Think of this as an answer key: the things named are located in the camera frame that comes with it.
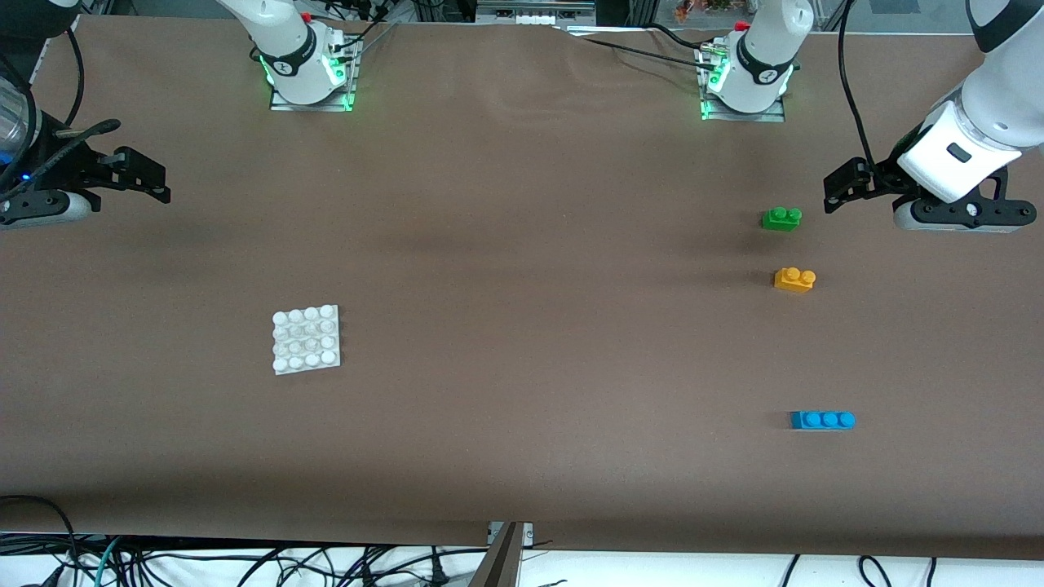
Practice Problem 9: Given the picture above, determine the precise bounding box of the teal floor cable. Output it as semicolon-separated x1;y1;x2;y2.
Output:
92;536;125;587

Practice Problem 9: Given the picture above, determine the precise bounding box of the black floor cable tangle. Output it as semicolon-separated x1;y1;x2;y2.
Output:
49;538;490;587

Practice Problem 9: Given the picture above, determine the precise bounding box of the white power strip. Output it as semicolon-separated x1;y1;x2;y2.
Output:
476;0;596;26

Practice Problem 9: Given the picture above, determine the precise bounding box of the dark slanted beam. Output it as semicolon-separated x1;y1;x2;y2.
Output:
469;522;524;587

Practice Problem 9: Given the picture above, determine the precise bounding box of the grey cable on table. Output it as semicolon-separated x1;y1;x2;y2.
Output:
334;18;400;56

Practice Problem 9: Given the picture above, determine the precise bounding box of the black looped floor cable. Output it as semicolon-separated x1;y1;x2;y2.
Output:
0;494;79;572

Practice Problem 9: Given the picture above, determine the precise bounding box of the blue three-stud block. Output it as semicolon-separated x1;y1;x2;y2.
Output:
790;410;856;431

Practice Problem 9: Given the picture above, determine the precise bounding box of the brown table cover sheet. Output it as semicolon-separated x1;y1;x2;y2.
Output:
0;15;1044;562

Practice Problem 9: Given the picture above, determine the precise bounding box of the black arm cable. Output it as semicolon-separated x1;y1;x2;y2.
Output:
836;0;878;172
64;24;87;131

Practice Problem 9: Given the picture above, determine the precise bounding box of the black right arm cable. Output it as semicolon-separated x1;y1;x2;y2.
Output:
64;24;87;131

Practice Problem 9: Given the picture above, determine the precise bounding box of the white studded base plate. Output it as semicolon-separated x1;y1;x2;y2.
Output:
272;304;341;376

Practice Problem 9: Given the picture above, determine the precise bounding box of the black cable on table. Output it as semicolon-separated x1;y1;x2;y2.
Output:
563;24;720;64

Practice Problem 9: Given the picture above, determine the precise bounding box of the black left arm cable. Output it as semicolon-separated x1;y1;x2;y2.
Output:
836;0;878;172

